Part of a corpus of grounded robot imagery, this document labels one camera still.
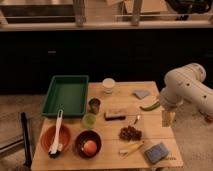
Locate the green plastic tray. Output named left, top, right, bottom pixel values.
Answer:
left=42, top=75, right=89, bottom=118

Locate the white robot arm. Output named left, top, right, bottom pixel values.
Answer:
left=159, top=63, right=213, bottom=127

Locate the green chili pepper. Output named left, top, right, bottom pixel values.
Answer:
left=140, top=101, right=160, bottom=111

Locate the dark brown bowl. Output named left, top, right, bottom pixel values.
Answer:
left=74, top=130, right=102, bottom=159

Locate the orange fruit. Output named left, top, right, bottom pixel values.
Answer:
left=83, top=140, right=97, bottom=156

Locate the yellow banana peel toy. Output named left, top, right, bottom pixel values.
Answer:
left=119, top=141, right=144, bottom=157

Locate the orange bowl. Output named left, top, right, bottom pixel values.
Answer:
left=40, top=125, right=71, bottom=153

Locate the small metal spoon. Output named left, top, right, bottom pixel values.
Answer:
left=133, top=115, right=141, bottom=125

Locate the blue sponge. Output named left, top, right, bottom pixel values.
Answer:
left=144, top=143, right=169, bottom=164

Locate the black whiteboard eraser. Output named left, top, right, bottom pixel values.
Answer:
left=104, top=110, right=126, bottom=121

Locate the small green cup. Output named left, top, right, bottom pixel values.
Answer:
left=82, top=113, right=96, bottom=129

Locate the white paper cup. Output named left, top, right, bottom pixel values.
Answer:
left=102, top=78, right=115, bottom=93

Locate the dark grape bunch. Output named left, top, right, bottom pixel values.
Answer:
left=119, top=126, right=142, bottom=141

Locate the small metal cup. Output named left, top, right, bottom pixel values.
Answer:
left=89, top=98, right=101, bottom=114

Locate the black bar on floor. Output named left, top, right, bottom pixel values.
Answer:
left=21, top=112, right=32, bottom=168

